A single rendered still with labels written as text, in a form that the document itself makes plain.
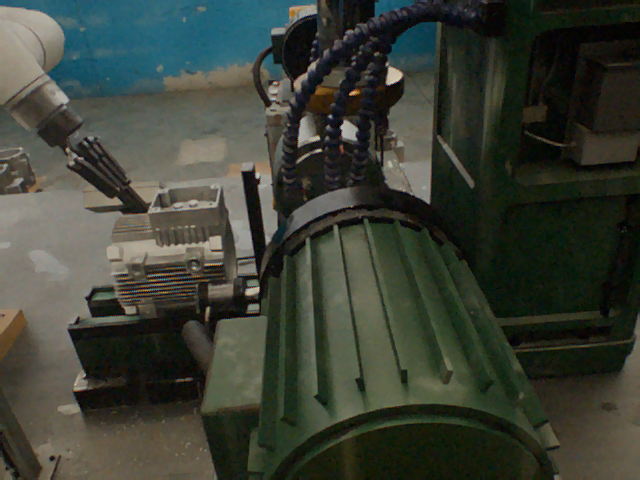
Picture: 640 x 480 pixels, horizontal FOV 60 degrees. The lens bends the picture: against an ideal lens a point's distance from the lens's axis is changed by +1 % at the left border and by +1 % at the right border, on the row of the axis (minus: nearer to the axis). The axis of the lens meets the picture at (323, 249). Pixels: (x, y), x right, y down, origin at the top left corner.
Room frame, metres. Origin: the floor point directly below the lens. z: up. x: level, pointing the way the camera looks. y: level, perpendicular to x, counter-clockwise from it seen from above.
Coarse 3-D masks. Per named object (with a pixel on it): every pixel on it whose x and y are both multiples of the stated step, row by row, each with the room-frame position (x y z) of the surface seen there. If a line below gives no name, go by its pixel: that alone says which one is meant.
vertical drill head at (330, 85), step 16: (320, 0) 0.88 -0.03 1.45; (336, 0) 0.87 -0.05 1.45; (352, 0) 0.86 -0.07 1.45; (368, 0) 0.88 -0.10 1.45; (320, 16) 0.89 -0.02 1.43; (336, 16) 0.87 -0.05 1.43; (352, 16) 0.86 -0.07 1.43; (368, 16) 0.87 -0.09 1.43; (320, 32) 0.89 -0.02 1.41; (336, 32) 0.87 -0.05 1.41; (320, 48) 0.89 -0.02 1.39; (368, 64) 0.87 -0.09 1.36; (384, 64) 0.88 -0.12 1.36; (336, 80) 0.85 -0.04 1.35; (384, 80) 0.87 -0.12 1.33; (400, 80) 0.87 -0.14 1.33; (320, 96) 0.83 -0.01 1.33; (352, 96) 0.82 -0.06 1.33; (384, 96) 0.83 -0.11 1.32; (400, 96) 0.86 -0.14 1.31; (320, 112) 0.84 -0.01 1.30; (352, 112) 0.82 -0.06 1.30; (384, 112) 0.86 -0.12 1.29; (320, 128) 0.86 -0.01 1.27; (384, 128) 0.86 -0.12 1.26
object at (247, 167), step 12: (252, 168) 0.76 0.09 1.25; (252, 180) 0.76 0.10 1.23; (252, 192) 0.76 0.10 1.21; (252, 204) 0.76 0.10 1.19; (252, 216) 0.76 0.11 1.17; (252, 228) 0.76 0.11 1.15; (264, 228) 0.78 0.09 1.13; (252, 240) 0.76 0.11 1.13; (264, 240) 0.76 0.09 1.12; (264, 252) 0.76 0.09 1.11
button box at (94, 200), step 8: (136, 184) 1.14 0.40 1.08; (144, 184) 1.14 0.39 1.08; (152, 184) 1.14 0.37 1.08; (160, 184) 1.14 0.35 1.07; (88, 192) 1.13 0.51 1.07; (96, 192) 1.13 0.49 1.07; (136, 192) 1.13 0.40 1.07; (144, 192) 1.13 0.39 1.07; (152, 192) 1.13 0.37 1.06; (88, 200) 1.12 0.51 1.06; (96, 200) 1.12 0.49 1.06; (104, 200) 1.12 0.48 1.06; (112, 200) 1.12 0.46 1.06; (144, 200) 1.12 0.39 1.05; (152, 200) 1.11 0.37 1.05; (88, 208) 1.12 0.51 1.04; (96, 208) 1.12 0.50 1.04; (104, 208) 1.13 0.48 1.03; (112, 208) 1.13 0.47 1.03; (120, 208) 1.13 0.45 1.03
